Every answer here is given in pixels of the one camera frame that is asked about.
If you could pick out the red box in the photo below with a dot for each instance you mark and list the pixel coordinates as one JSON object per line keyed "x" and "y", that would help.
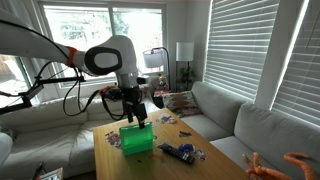
{"x": 161, "y": 93}

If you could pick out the large Santa sticker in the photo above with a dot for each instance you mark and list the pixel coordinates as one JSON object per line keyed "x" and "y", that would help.
{"x": 113, "y": 139}

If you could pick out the white round cushion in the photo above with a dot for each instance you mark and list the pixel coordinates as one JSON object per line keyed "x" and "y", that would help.
{"x": 5, "y": 148}

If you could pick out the patterned throw pillow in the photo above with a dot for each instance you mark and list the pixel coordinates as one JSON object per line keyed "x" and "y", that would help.
{"x": 180, "y": 103}

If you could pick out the wide white window blind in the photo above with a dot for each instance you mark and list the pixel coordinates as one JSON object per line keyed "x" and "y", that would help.
{"x": 240, "y": 50}

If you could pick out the red white sticker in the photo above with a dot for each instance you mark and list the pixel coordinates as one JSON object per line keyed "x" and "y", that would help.
{"x": 200, "y": 154}

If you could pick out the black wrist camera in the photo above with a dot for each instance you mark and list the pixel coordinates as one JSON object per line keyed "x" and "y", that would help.
{"x": 113, "y": 94}

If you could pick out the black camera boom stand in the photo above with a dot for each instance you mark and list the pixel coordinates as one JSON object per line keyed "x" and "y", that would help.
{"x": 30, "y": 94}

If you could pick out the sliding glass window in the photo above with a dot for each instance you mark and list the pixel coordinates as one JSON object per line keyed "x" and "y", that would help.
{"x": 66, "y": 26}

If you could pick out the orange octopus plush toy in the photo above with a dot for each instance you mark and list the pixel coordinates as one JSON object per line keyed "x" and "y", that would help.
{"x": 263, "y": 171}

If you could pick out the arc floor lamp white shade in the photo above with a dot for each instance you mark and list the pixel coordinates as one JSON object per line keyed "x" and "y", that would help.
{"x": 154, "y": 58}

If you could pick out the blue sticker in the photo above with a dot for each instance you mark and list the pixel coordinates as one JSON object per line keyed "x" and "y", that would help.
{"x": 186, "y": 147}

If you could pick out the straight floor lamp cylinder shade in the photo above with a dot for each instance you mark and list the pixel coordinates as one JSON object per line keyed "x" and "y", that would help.
{"x": 185, "y": 50}

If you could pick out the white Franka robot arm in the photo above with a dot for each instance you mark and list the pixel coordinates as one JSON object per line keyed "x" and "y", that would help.
{"x": 110, "y": 60}

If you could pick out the green potted plant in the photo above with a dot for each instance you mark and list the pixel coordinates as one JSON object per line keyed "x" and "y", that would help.
{"x": 186, "y": 75}

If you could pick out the green plastic container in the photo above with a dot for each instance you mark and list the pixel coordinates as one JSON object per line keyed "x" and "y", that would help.
{"x": 136, "y": 143}

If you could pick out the white box with print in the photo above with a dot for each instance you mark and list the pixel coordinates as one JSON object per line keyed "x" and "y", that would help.
{"x": 51, "y": 174}

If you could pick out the white snowman sticker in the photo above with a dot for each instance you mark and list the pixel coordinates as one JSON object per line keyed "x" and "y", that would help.
{"x": 166, "y": 119}

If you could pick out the white sofa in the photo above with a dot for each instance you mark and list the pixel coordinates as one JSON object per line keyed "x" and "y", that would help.
{"x": 50, "y": 133}

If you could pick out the tiny pale sticker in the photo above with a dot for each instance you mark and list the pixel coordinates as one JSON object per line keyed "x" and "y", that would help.
{"x": 155, "y": 137}

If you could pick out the narrow white window blind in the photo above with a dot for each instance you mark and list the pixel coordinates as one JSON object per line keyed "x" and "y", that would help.
{"x": 303, "y": 83}

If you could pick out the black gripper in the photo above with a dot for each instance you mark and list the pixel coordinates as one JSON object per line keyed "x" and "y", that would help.
{"x": 132, "y": 96}

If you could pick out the gray sofa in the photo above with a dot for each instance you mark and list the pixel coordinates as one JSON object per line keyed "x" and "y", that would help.
{"x": 233, "y": 120}

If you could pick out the small dark sticker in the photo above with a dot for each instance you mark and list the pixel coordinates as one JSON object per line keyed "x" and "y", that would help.
{"x": 185, "y": 134}

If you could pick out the small toy figure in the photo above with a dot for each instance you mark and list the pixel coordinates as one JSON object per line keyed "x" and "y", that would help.
{"x": 162, "y": 81}

